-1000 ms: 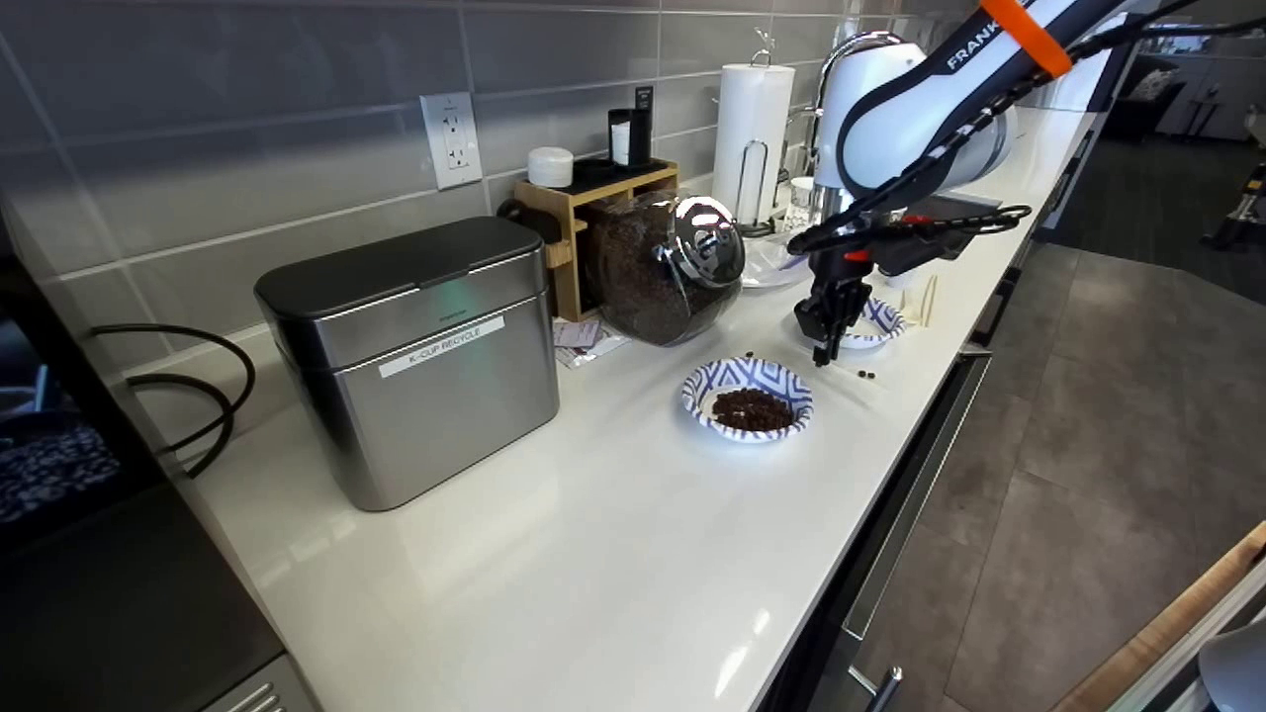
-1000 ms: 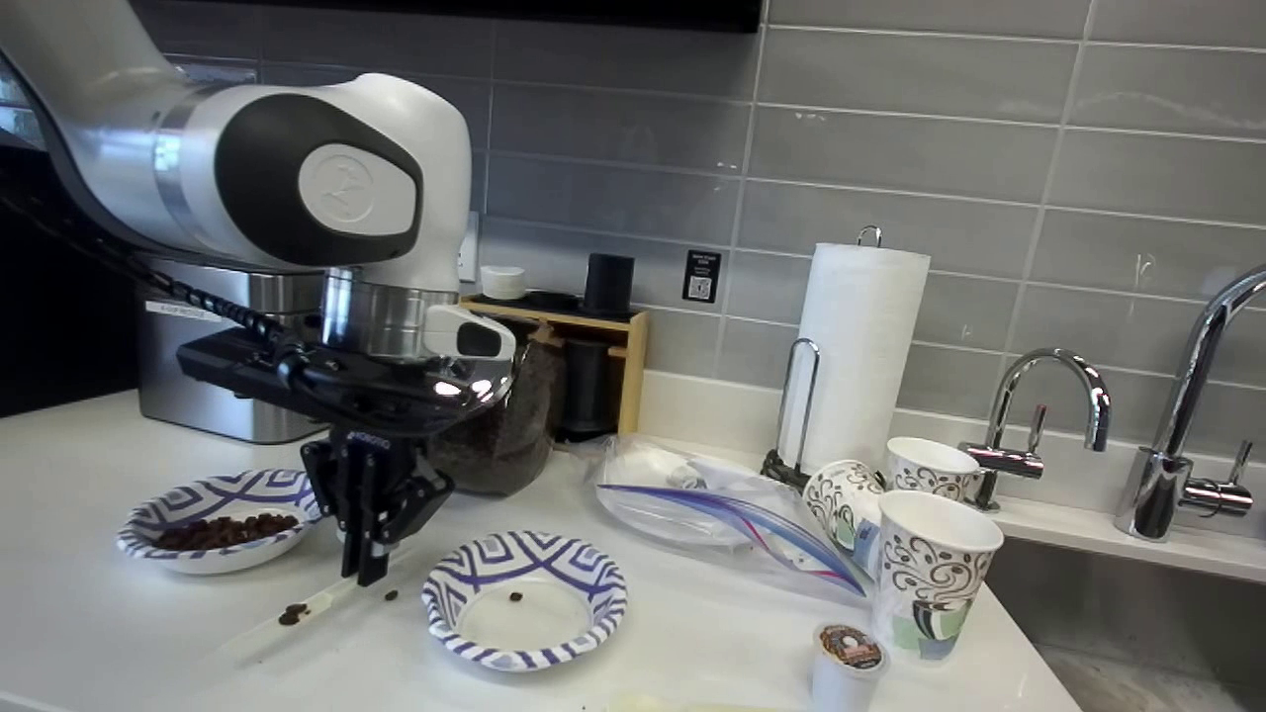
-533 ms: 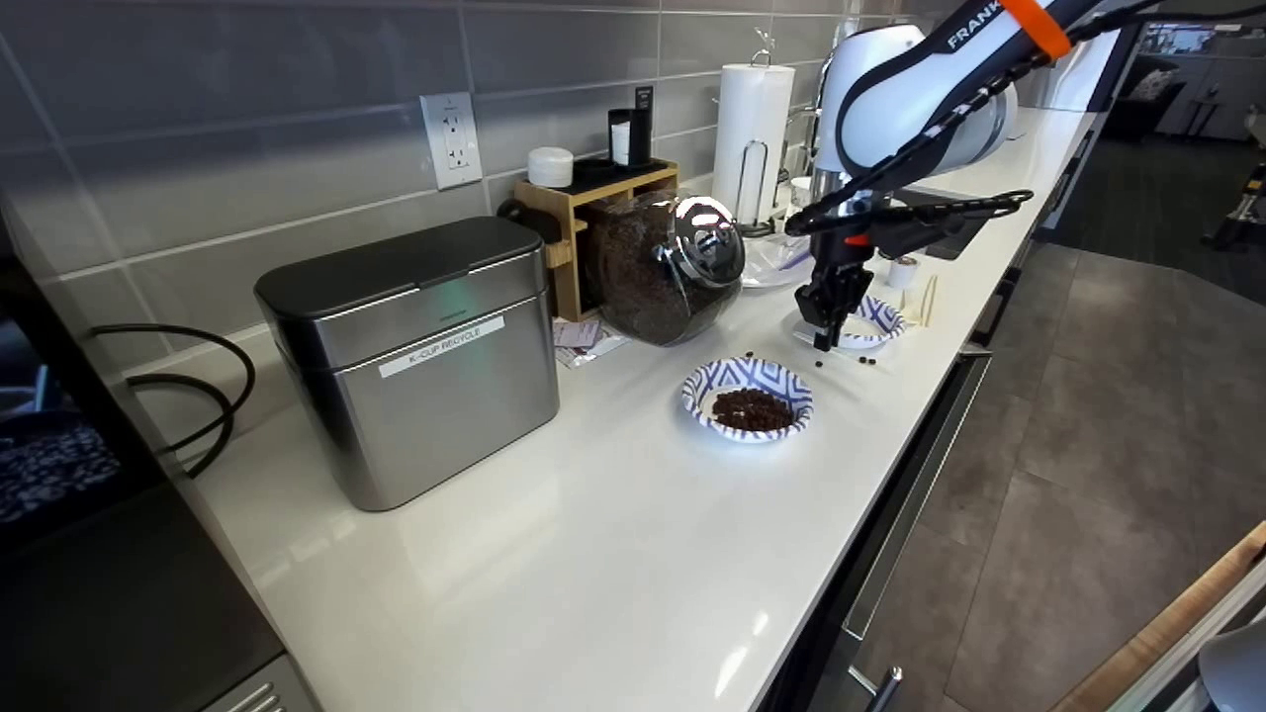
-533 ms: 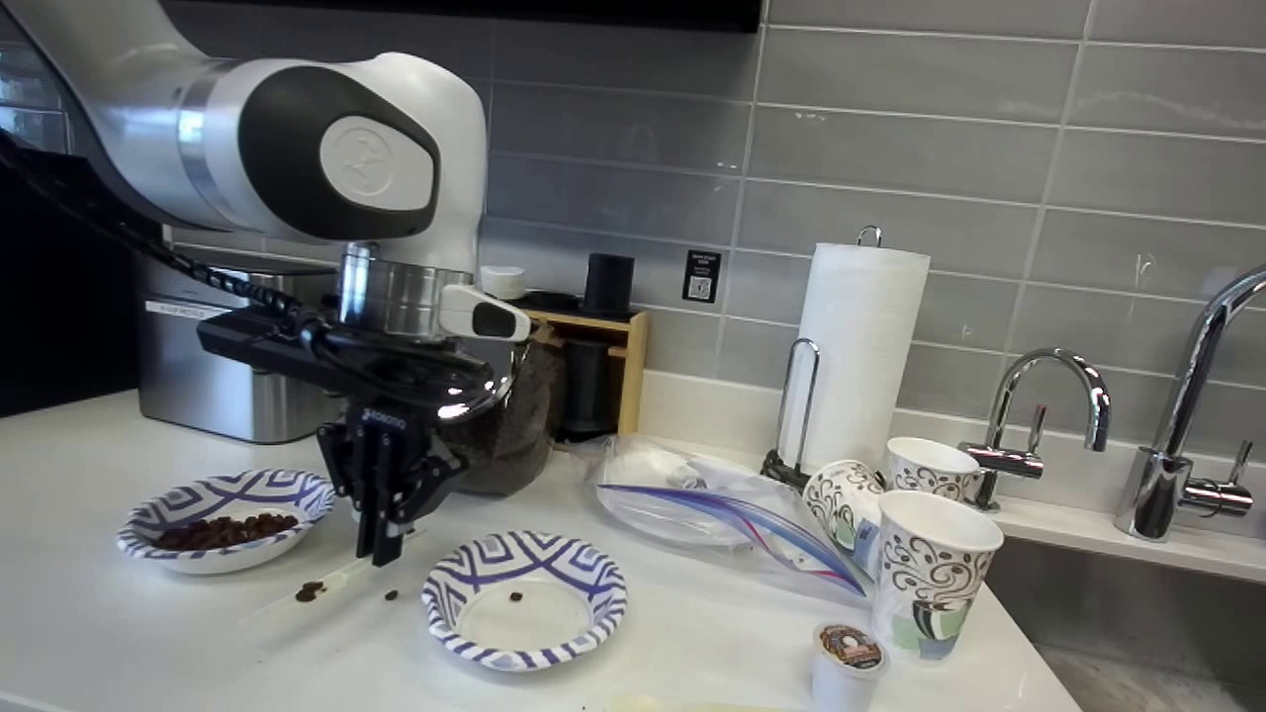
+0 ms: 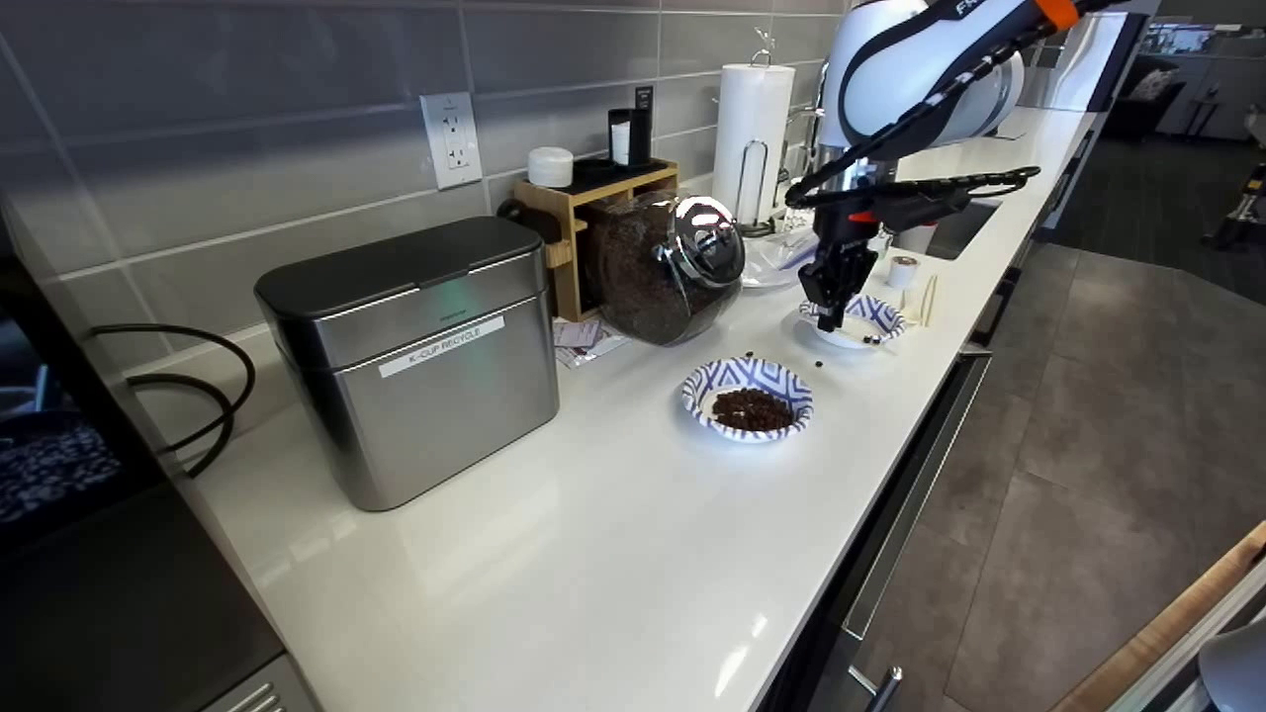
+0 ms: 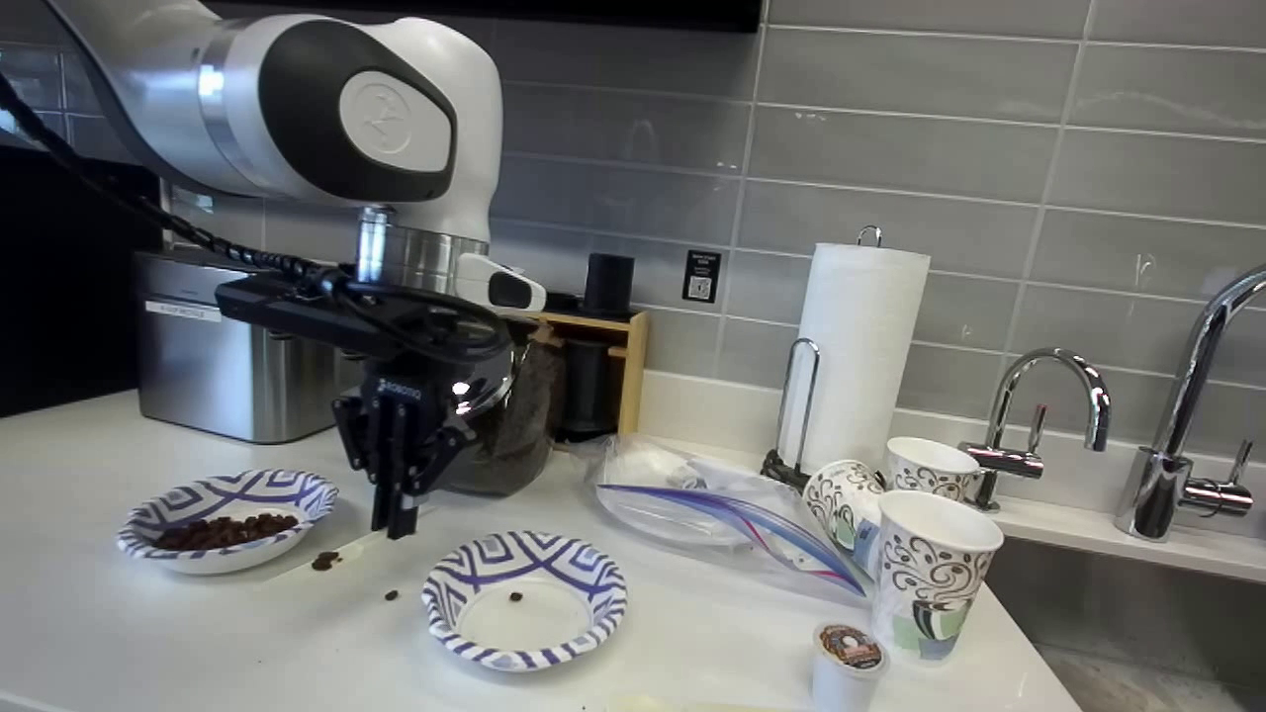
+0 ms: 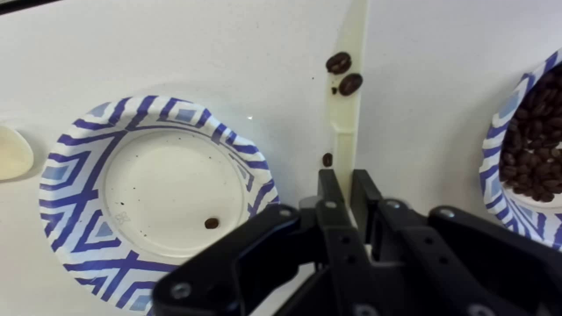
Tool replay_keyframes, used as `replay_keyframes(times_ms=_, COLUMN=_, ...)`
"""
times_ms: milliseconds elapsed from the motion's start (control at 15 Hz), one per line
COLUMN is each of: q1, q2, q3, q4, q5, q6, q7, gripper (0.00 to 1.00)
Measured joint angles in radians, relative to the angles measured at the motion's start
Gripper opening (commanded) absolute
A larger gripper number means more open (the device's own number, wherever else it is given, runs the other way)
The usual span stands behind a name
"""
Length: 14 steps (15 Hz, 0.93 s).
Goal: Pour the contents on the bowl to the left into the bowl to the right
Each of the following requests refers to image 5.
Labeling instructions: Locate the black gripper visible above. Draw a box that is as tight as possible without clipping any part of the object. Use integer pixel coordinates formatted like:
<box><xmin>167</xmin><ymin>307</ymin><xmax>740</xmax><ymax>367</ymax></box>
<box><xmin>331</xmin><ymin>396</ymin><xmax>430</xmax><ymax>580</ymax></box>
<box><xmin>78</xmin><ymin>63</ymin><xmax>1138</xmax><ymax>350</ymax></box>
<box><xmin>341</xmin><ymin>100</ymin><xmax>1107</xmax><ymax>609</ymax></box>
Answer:
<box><xmin>800</xmin><ymin>193</ymin><xmax>881</xmax><ymax>336</ymax></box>

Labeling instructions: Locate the white oval serving dish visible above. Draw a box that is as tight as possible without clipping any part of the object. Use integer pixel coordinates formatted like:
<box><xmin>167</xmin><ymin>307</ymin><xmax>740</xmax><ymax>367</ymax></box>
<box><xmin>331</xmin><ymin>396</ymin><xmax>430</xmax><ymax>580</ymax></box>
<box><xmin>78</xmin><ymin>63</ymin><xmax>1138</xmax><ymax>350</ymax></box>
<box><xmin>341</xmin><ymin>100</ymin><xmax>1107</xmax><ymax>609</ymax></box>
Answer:
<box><xmin>736</xmin><ymin>213</ymin><xmax>823</xmax><ymax>292</ymax></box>

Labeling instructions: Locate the coffee bean pile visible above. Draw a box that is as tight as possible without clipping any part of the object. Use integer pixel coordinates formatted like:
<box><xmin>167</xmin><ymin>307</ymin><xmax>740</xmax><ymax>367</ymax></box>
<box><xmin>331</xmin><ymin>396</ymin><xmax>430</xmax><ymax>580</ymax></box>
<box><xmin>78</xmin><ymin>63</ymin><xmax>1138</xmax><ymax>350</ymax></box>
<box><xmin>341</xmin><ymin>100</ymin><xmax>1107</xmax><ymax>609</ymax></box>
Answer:
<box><xmin>707</xmin><ymin>382</ymin><xmax>803</xmax><ymax>436</ymax></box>

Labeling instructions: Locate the white paper towel roll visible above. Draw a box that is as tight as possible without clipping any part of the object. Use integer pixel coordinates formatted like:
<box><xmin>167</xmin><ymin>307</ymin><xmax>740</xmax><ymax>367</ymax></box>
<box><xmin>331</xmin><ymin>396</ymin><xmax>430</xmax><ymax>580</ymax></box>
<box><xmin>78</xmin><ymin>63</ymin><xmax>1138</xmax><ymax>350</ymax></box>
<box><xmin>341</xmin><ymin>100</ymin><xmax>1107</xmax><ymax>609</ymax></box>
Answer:
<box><xmin>707</xmin><ymin>60</ymin><xmax>800</xmax><ymax>228</ymax></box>

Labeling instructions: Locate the dark base cabinet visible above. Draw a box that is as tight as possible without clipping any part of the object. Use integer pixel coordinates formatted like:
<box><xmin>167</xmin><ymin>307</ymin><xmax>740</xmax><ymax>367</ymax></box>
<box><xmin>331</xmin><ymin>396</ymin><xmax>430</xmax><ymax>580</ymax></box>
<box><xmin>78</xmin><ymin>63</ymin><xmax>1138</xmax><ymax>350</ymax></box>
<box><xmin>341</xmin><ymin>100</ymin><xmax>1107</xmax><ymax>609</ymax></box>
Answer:
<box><xmin>757</xmin><ymin>279</ymin><xmax>1003</xmax><ymax>712</ymax></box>

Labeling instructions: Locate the small white packet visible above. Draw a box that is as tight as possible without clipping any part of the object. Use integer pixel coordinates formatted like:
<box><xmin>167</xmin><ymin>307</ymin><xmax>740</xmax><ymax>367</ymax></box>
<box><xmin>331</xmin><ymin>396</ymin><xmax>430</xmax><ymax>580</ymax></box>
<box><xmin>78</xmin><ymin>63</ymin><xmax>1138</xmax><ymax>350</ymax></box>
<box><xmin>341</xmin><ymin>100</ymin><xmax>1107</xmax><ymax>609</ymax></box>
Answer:
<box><xmin>550</xmin><ymin>312</ymin><xmax>620</xmax><ymax>367</ymax></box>

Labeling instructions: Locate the black bottle white label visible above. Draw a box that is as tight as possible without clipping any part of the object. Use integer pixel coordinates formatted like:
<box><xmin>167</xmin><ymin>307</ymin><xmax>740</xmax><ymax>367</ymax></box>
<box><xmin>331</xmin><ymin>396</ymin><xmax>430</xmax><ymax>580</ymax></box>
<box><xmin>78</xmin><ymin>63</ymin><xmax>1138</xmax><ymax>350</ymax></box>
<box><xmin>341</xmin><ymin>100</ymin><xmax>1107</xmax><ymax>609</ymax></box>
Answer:
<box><xmin>606</xmin><ymin>106</ymin><xmax>635</xmax><ymax>168</ymax></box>

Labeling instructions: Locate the wooden counter rack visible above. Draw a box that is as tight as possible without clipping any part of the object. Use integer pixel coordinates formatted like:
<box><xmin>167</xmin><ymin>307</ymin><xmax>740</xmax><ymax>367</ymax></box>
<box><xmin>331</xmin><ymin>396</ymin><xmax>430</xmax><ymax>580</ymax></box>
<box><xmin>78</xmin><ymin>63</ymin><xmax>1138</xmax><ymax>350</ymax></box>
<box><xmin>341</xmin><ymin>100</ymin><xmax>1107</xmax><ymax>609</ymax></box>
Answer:
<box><xmin>509</xmin><ymin>155</ymin><xmax>684</xmax><ymax>324</ymax></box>

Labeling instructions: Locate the small white round container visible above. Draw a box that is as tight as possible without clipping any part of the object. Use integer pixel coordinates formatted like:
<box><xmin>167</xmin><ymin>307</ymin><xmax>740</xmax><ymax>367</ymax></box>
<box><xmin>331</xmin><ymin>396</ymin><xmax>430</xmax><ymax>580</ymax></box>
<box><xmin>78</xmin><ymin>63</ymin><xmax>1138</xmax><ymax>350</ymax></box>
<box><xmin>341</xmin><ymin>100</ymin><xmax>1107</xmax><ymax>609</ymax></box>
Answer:
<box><xmin>527</xmin><ymin>142</ymin><xmax>579</xmax><ymax>193</ymax></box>

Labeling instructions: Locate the stainless steel bin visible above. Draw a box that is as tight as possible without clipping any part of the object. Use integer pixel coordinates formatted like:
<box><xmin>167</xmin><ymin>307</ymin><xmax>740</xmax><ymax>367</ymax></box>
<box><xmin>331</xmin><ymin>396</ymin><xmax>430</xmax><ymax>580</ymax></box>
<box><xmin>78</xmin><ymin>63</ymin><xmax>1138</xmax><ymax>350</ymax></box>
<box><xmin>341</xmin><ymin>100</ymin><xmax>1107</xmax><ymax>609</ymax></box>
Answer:
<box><xmin>252</xmin><ymin>213</ymin><xmax>565</xmax><ymax>514</ymax></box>

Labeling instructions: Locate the wooden board edge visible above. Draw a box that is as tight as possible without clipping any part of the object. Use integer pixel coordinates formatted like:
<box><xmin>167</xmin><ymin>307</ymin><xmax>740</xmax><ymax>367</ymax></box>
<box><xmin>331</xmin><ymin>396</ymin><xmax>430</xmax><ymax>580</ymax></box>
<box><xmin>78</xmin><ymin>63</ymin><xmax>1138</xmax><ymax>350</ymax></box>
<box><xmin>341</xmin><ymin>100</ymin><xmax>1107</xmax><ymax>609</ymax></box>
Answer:
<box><xmin>1051</xmin><ymin>516</ymin><xmax>1266</xmax><ymax>712</ymax></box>

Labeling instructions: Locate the grey round object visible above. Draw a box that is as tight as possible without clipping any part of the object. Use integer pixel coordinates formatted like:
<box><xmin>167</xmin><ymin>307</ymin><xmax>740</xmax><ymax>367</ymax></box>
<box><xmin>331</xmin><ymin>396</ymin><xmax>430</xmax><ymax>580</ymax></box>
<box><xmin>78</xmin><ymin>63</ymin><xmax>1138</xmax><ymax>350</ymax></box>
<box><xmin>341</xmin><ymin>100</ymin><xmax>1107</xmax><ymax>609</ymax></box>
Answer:
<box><xmin>1196</xmin><ymin>618</ymin><xmax>1266</xmax><ymax>712</ymax></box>

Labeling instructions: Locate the dark grey appliance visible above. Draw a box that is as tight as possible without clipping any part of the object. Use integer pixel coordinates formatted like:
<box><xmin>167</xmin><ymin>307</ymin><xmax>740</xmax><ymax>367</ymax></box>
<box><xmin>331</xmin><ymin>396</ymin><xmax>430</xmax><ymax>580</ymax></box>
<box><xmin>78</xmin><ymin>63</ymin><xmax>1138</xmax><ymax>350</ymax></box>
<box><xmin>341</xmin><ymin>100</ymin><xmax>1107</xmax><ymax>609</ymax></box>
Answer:
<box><xmin>0</xmin><ymin>477</ymin><xmax>328</xmax><ymax>712</ymax></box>

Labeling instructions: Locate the black monitor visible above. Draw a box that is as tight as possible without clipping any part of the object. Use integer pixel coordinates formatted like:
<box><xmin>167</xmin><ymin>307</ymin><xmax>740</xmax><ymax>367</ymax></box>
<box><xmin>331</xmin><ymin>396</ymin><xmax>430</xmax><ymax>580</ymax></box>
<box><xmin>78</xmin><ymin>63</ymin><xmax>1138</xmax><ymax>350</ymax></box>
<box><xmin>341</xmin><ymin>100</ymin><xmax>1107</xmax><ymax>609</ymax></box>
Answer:
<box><xmin>0</xmin><ymin>208</ymin><xmax>174</xmax><ymax>547</ymax></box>

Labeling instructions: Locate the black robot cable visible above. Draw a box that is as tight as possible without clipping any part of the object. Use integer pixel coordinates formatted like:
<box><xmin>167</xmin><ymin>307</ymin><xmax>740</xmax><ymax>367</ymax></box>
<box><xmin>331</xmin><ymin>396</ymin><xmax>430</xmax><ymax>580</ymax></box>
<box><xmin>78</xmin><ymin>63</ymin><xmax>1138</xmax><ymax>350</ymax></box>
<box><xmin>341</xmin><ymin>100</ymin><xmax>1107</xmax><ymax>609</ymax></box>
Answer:
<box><xmin>782</xmin><ymin>0</ymin><xmax>1061</xmax><ymax>213</ymax></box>

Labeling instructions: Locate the long metal drawer handle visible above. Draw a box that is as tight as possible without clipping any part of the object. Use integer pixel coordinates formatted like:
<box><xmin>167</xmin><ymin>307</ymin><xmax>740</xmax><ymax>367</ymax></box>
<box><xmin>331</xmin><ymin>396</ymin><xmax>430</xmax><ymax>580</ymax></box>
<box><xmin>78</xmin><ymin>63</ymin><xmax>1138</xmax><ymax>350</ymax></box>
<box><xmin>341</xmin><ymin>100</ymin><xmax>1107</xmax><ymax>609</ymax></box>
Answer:
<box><xmin>841</xmin><ymin>350</ymin><xmax>998</xmax><ymax>647</ymax></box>

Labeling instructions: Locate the orange arm strap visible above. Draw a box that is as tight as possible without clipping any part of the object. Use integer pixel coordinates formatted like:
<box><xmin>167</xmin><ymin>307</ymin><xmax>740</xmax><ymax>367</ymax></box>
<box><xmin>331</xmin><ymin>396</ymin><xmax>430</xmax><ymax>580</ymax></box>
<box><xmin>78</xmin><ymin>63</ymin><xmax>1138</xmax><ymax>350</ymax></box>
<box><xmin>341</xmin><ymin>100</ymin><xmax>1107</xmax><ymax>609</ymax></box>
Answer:
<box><xmin>1034</xmin><ymin>0</ymin><xmax>1088</xmax><ymax>34</ymax></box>

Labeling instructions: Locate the short metal drawer handle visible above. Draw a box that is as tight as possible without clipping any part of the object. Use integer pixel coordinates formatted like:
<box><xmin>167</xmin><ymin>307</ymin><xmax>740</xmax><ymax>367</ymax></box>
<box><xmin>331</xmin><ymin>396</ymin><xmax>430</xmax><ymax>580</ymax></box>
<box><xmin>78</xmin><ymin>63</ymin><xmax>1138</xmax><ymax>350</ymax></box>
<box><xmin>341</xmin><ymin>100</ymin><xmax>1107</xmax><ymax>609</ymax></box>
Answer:
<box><xmin>841</xmin><ymin>661</ymin><xmax>912</xmax><ymax>712</ymax></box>

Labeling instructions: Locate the white wall outlet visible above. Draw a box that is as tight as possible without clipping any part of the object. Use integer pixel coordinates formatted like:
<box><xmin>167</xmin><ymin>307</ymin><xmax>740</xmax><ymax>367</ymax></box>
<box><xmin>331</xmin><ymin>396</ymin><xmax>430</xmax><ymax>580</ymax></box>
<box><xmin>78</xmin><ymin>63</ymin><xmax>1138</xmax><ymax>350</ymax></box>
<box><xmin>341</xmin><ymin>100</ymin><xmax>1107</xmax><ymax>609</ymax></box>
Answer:
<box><xmin>414</xmin><ymin>86</ymin><xmax>486</xmax><ymax>193</ymax></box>

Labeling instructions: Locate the black power cable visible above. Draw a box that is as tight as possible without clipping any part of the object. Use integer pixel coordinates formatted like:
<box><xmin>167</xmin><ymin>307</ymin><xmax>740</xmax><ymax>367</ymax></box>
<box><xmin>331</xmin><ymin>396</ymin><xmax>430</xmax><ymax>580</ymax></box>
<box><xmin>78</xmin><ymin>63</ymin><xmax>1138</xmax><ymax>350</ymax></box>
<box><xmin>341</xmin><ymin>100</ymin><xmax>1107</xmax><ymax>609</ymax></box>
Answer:
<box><xmin>83</xmin><ymin>320</ymin><xmax>262</xmax><ymax>483</ymax></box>

